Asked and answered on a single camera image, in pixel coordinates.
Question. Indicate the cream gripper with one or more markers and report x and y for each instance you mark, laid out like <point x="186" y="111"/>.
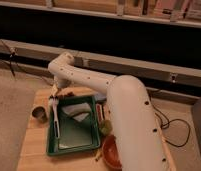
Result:
<point x="55" y="90"/>

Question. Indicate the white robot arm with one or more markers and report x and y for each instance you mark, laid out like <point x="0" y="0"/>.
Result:
<point x="137" y="136"/>

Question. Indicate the small metal cup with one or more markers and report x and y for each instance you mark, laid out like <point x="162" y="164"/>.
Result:
<point x="40" y="114"/>

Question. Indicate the small green cup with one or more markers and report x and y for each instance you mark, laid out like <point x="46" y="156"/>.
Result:
<point x="105" y="127"/>

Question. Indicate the dark brown scrubber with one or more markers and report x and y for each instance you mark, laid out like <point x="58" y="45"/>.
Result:
<point x="63" y="96"/>

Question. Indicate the white folded cloth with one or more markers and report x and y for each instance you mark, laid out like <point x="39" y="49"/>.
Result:
<point x="77" y="111"/>

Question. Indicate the green plastic tray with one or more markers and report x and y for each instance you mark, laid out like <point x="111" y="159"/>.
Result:
<point x="74" y="136"/>

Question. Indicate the blue-grey block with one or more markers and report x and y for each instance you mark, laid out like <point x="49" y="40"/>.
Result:
<point x="99" y="97"/>

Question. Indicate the red marker pen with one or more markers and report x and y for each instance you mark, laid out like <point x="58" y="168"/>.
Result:
<point x="99" y="112"/>

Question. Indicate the yellow small item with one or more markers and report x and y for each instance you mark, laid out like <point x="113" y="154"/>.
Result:
<point x="98" y="156"/>

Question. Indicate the orange-brown bowl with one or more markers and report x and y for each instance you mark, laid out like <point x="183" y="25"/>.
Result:
<point x="110" y="153"/>

